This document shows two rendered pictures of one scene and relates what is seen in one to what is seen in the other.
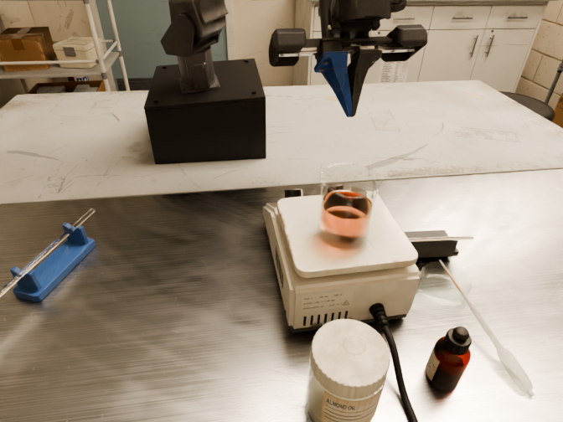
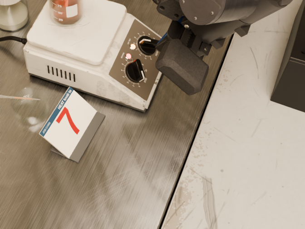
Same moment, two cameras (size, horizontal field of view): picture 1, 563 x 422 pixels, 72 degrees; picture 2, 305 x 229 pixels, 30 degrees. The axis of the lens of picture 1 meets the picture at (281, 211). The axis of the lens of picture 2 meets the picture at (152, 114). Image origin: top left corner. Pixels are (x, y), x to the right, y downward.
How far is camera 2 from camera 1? 93 cm
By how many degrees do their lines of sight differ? 70
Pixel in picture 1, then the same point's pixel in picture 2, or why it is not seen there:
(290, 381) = (36, 7)
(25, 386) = not seen: outside the picture
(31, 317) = not seen: outside the picture
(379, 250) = (44, 25)
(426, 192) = (135, 197)
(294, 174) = (227, 108)
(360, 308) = not seen: hidden behind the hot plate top
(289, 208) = (113, 7)
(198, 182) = (248, 36)
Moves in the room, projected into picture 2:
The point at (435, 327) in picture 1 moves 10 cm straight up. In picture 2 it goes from (12, 85) to (3, 44)
